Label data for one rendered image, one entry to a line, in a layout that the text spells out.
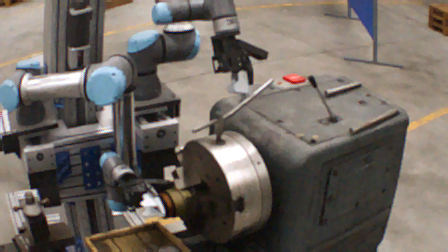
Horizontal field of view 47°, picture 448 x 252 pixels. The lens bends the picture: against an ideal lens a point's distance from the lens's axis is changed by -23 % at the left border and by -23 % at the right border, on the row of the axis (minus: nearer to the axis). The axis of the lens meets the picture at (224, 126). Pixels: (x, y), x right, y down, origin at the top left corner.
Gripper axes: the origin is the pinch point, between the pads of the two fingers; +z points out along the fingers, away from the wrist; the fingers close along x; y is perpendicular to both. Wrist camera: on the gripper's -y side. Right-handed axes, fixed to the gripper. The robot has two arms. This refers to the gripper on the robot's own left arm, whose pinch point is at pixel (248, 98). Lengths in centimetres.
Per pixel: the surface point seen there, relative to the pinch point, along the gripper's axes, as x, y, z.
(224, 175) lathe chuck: 8.5, 17.6, 17.6
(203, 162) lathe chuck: -1.0, 17.6, 14.1
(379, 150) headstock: 16.7, -36.8, 24.7
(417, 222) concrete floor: -82, -172, 107
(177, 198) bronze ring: -1.4, 27.8, 22.0
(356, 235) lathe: 3, -34, 55
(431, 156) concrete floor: -134, -261, 83
